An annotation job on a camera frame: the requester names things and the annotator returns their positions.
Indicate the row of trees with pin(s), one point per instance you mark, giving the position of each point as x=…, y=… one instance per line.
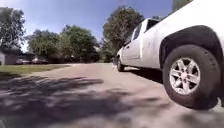
x=76, y=41

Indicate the grey asphalt road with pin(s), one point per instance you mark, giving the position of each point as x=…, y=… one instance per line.
x=83, y=96

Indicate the dark parked car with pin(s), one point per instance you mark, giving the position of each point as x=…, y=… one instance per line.
x=40, y=61
x=22, y=61

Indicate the white pickup truck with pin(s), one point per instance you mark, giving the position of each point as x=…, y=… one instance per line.
x=186, y=43

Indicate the grass lawn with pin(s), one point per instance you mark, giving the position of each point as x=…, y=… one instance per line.
x=23, y=69

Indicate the building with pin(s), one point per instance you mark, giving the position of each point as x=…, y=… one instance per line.
x=8, y=57

